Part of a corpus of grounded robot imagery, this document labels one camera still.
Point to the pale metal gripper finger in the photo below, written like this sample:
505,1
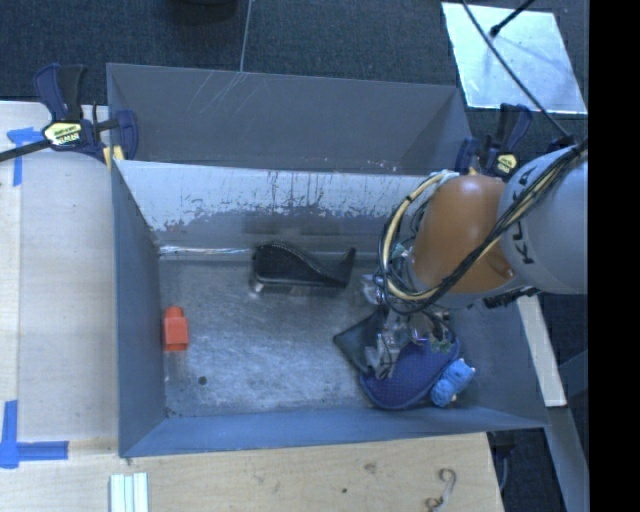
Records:
388,363
373,354

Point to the pale wood board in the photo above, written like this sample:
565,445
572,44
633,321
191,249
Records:
65,300

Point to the blue mesh slipper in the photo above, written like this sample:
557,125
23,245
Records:
410,380

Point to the black cylinder on white bracket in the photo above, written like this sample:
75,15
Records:
502,299

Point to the black flat pouch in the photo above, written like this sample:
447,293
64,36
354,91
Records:
356,340

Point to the grey metal bin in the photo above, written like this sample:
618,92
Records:
280,125

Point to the orange-red block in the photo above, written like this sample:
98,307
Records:
175,330

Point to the blue toy animal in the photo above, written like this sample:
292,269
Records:
451,382

